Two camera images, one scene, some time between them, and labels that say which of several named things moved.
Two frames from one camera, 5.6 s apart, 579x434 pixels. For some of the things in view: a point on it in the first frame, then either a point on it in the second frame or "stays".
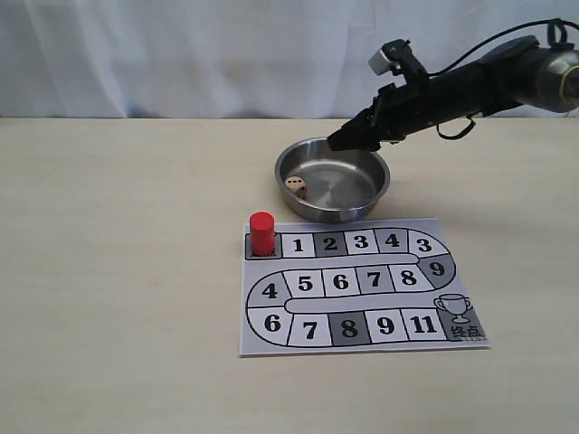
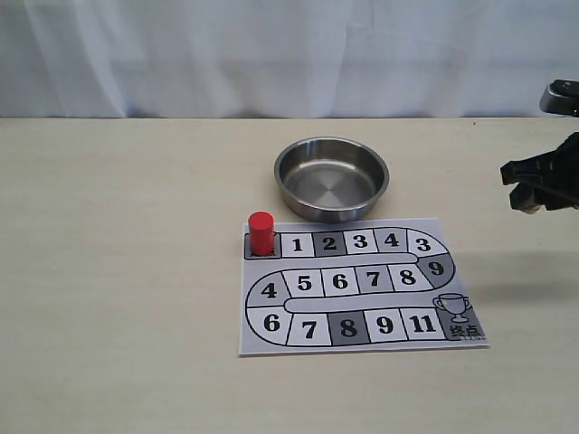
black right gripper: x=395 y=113 -> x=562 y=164
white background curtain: x=233 y=59 stays
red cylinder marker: x=262 y=234 stays
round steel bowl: x=331 y=185 stays
